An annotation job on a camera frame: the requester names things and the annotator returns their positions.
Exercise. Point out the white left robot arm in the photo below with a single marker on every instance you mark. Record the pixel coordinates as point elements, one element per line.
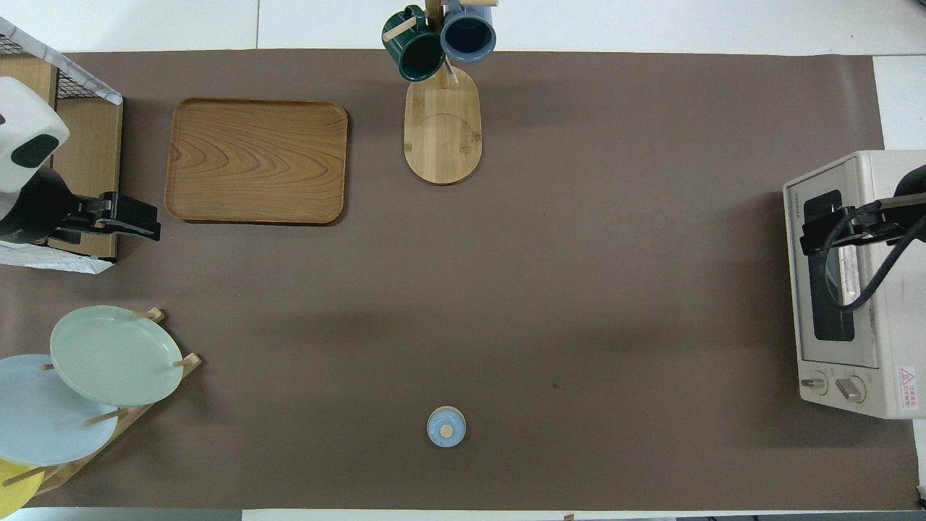
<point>25,123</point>

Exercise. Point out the large light blue plate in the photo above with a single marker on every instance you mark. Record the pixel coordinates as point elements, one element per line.
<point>43,420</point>

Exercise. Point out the brown table mat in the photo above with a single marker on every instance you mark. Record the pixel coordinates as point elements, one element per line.
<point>579,289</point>

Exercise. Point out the beige toaster oven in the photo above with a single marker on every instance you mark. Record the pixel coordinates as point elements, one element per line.
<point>897,325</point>

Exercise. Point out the wooden plate rack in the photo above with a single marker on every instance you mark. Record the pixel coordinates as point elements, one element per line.
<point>137,412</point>

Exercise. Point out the blue mug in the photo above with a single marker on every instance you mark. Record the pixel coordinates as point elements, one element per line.
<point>468,35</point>

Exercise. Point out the glass oven door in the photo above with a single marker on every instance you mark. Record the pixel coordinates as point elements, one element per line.
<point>832,318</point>

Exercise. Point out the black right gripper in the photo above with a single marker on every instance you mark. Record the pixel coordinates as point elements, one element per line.
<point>913,206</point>

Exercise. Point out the silver oven knob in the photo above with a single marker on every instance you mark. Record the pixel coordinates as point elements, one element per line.
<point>851,389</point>
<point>814,383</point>

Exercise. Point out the large pale green plate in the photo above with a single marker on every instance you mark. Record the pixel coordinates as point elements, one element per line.
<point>116,354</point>

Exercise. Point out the wooden serving tray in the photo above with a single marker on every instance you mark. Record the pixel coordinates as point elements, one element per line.
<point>257,161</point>

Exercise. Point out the wooden mug tree stand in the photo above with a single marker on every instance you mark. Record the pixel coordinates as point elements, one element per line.
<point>443,137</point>

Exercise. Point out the dark green mug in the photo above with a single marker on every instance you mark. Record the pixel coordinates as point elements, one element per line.
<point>416,51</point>

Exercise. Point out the large yellow plate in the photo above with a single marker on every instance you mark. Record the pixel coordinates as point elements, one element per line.
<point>13,492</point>

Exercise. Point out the small blue bell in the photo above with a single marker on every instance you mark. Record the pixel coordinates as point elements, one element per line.
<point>446,427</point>

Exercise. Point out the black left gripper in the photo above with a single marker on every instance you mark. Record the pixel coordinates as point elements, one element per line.
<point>36,210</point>

